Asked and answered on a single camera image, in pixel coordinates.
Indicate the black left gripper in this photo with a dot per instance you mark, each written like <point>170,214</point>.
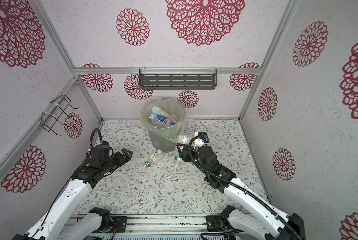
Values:
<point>126,156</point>

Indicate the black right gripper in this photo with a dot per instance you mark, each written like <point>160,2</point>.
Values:
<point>183,154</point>

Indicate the clear bottle green label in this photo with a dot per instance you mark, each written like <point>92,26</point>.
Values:
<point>182,151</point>

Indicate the small bottle green cap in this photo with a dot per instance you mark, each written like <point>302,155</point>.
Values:
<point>154,158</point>

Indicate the crushed clear bottle blue cap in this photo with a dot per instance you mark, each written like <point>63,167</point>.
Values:
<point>162,121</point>

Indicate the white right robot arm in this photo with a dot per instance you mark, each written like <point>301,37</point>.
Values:
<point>266,222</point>

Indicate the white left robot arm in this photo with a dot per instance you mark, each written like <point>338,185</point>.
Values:
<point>50,226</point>

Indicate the grey mesh waste bin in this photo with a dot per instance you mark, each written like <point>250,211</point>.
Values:
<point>164,138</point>

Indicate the green plastic bin liner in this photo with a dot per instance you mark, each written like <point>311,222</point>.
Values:
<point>170,133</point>

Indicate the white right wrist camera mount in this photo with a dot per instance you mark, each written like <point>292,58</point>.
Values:
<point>203,139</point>

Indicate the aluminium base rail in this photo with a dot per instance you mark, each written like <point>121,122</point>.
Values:
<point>185,224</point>

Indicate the dark grey wall shelf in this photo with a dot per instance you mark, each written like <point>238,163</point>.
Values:
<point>178,79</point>

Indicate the black wire wall rack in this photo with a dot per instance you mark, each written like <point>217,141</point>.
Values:
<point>52,117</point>

